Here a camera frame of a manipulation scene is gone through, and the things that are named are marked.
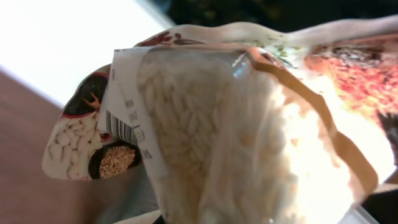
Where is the beige snack bag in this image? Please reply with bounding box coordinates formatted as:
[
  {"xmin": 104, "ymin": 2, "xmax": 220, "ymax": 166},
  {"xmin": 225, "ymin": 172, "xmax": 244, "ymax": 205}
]
[{"xmin": 42, "ymin": 16, "xmax": 397, "ymax": 223}]

